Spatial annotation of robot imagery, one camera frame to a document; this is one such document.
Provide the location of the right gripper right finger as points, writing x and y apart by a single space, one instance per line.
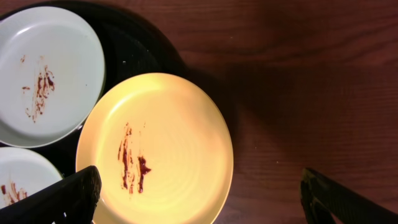
323 199

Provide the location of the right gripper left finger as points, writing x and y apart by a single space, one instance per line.
70 200

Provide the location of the light blue plate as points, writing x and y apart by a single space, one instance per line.
23 173
52 75

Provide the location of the yellow plate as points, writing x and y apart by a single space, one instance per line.
162 149

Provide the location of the round black tray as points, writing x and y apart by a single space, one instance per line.
133 46

